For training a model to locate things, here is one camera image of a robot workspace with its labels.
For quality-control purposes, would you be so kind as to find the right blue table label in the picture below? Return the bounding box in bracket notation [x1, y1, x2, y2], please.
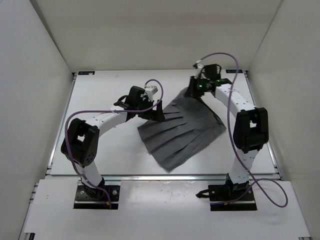
[225, 69, 243, 74]

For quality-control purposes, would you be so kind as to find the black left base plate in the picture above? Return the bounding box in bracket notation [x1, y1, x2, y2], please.
[73, 181, 121, 210]

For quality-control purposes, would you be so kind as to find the left blue table label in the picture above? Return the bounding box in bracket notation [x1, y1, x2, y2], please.
[78, 71, 95, 76]

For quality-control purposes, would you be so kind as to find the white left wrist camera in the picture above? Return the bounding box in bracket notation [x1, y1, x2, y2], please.
[144, 85, 158, 98]

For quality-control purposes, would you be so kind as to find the blue table label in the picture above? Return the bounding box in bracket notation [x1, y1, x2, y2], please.
[225, 69, 243, 74]
[78, 71, 95, 76]

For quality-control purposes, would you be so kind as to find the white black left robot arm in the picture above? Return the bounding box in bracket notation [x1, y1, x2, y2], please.
[60, 85, 165, 201]

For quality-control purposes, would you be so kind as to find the grey pleated skirt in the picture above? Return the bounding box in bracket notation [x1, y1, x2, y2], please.
[137, 88, 226, 173]

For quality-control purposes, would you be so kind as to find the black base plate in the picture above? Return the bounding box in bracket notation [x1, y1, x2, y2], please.
[73, 181, 121, 210]
[195, 179, 258, 212]

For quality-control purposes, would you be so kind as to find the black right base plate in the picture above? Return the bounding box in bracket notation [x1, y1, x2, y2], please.
[195, 179, 258, 212]

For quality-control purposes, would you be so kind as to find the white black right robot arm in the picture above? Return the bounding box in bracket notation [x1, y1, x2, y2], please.
[187, 62, 269, 200]

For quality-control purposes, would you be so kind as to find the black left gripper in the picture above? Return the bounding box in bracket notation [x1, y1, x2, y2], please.
[136, 97, 165, 121]

